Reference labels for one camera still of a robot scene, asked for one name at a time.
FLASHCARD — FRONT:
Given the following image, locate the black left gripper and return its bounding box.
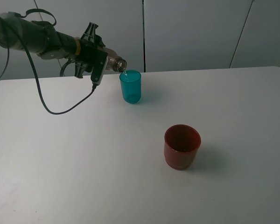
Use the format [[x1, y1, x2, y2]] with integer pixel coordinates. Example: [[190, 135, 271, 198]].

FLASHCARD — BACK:
[[74, 22, 105, 78]]

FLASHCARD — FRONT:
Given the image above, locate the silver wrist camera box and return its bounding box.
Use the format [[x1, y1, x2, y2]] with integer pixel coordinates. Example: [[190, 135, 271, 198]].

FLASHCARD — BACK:
[[91, 50, 108, 85]]

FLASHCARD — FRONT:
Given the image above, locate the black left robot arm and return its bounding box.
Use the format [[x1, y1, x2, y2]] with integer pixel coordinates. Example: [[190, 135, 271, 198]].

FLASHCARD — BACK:
[[0, 12, 108, 84]]

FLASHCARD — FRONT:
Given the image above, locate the red plastic cup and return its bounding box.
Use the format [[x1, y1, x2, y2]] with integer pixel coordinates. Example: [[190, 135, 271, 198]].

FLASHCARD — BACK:
[[164, 124, 201, 170]]

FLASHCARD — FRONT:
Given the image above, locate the black camera cable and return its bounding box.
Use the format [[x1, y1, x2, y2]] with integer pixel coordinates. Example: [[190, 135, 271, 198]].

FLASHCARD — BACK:
[[0, 9, 98, 115]]

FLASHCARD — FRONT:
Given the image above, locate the teal translucent plastic cup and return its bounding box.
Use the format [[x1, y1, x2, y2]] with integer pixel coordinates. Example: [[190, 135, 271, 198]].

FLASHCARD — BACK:
[[119, 70, 141, 104]]

